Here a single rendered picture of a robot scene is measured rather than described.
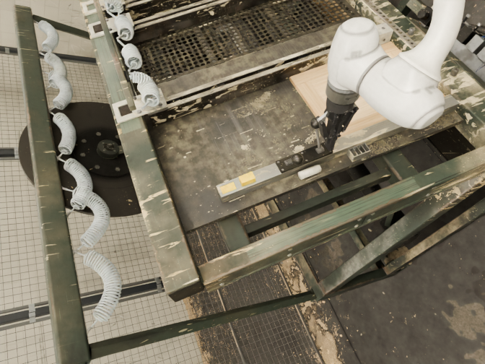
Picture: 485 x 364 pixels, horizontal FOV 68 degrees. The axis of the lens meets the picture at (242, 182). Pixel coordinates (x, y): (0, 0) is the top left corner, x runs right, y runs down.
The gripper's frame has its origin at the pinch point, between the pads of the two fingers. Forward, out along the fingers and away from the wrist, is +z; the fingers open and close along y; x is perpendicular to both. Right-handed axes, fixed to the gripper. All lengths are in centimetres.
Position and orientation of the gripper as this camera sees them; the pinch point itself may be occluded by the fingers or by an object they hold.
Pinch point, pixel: (330, 141)
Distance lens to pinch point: 116.9
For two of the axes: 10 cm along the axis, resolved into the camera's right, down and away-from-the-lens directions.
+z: 0.6, 5.1, 8.6
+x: -3.8, -7.8, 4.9
